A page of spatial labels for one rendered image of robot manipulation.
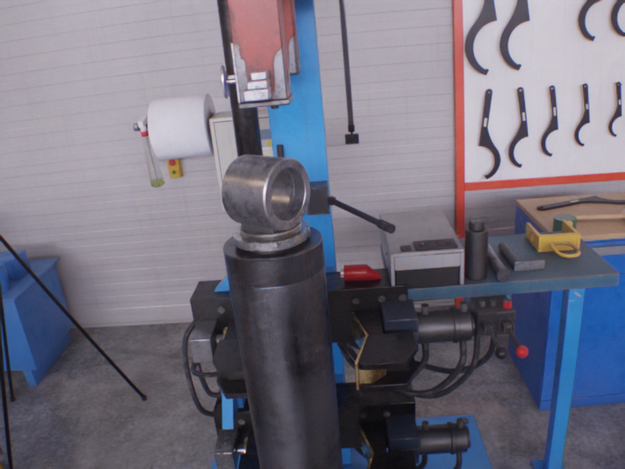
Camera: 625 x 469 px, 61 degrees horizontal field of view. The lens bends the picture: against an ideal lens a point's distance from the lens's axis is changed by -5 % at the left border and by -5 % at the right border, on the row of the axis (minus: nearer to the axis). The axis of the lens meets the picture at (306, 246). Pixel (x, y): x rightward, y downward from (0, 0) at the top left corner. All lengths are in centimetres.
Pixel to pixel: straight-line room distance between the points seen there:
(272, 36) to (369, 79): 227
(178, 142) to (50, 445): 179
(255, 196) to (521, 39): 272
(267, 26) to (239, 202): 38
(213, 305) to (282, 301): 78
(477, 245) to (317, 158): 60
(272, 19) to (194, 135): 118
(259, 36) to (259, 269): 49
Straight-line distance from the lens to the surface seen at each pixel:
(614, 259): 279
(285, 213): 118
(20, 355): 378
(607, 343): 300
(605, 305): 288
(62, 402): 362
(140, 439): 313
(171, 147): 240
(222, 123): 235
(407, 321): 175
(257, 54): 125
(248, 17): 125
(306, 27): 186
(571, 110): 377
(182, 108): 238
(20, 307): 364
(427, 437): 208
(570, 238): 218
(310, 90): 187
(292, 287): 113
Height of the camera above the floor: 189
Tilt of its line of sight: 22 degrees down
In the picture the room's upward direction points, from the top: 6 degrees counter-clockwise
